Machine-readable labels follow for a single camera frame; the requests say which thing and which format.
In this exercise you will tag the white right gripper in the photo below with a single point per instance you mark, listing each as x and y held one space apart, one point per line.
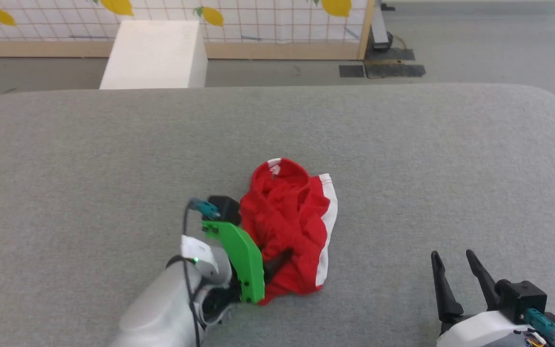
480 330

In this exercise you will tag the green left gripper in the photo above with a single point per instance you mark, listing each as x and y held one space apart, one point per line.
246 260

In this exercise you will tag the red garment with white trim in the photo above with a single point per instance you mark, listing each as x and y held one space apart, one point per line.
287 212

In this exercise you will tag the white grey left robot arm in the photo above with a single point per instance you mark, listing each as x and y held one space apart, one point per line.
162 308

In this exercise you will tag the small black floor mat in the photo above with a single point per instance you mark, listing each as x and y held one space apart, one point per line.
351 71

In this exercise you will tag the wooden framed white grid panel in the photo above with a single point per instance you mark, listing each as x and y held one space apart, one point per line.
277 50

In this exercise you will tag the large black floor mat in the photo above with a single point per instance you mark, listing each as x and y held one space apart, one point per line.
395 70

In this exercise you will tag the dark grey floor mat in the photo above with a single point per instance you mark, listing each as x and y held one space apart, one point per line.
390 54

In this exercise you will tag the white rectangular block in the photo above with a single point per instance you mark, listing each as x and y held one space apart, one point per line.
157 53

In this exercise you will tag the grey metal stand base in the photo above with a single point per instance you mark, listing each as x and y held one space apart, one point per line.
378 26

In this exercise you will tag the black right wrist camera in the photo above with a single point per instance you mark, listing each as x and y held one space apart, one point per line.
523 296

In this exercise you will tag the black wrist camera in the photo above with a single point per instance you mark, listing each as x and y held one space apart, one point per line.
227 208
523 296

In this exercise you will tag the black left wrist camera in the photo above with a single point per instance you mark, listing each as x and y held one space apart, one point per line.
227 208

